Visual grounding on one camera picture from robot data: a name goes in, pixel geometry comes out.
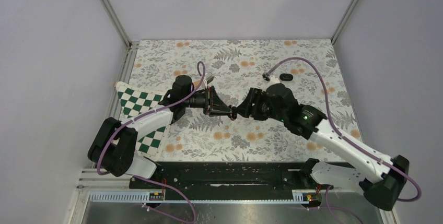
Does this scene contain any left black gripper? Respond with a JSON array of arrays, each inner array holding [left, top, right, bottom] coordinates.
[[183, 86, 232, 116]]

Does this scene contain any floral patterned table mat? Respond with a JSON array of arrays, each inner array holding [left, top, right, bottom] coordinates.
[[128, 39, 361, 162]]

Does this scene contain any small black oval object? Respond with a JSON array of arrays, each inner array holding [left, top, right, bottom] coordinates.
[[279, 73, 294, 81]]

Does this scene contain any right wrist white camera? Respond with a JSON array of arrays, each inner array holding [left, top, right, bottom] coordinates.
[[266, 75, 281, 87]]

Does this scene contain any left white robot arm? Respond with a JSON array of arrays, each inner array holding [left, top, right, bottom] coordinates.
[[87, 75, 232, 188]]

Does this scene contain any perforated metal rail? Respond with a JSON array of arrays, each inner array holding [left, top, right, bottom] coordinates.
[[89, 189, 312, 205]]

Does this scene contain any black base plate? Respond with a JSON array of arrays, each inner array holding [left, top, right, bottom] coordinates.
[[129, 162, 328, 202]]

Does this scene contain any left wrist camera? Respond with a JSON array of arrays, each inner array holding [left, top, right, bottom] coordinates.
[[205, 73, 214, 82]]

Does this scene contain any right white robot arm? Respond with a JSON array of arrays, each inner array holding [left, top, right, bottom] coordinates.
[[232, 84, 410, 211]]

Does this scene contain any green white checkered mat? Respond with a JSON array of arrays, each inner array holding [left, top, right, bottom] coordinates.
[[115, 81, 169, 160]]

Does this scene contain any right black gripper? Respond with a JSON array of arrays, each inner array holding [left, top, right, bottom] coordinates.
[[234, 87, 287, 123]]

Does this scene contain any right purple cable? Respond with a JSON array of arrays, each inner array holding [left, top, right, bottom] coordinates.
[[263, 57, 423, 224]]

